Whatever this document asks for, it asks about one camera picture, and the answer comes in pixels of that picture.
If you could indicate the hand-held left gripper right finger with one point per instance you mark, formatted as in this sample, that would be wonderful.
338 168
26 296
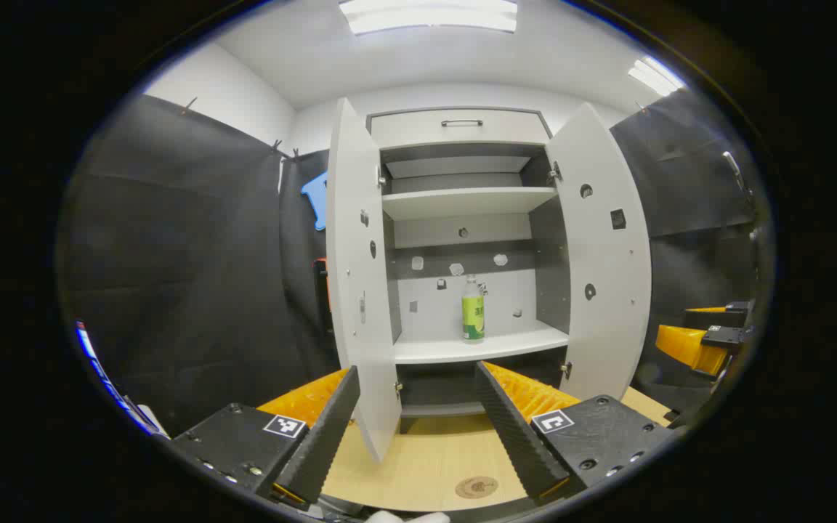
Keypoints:
513 436

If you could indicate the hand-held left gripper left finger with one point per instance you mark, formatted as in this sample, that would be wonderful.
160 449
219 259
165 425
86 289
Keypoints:
324 443

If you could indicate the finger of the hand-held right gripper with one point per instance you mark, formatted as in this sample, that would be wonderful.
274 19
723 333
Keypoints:
687 349
724 316

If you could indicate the round cork coaster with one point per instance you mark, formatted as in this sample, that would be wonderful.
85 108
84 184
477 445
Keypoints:
476 487

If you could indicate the white cabinet door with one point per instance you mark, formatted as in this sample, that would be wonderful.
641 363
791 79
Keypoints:
368 378
607 341

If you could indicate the green label plastic bottle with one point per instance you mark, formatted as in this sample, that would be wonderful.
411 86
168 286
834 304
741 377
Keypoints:
473 319

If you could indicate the white grey cabinet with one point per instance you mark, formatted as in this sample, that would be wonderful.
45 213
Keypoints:
433 319

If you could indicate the white cabinet shelf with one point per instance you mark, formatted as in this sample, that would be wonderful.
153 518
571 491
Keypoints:
476 350
462 202

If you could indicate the white cabinet drawer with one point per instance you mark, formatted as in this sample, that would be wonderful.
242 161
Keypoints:
418 132

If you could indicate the black backdrop cloth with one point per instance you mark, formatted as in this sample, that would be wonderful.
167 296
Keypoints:
687 269
186 276

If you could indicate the ceiling light panel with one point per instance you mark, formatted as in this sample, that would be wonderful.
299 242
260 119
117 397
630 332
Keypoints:
426 14
654 76

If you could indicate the blue white striped board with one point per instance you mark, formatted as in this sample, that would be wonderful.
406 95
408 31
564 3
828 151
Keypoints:
89 347

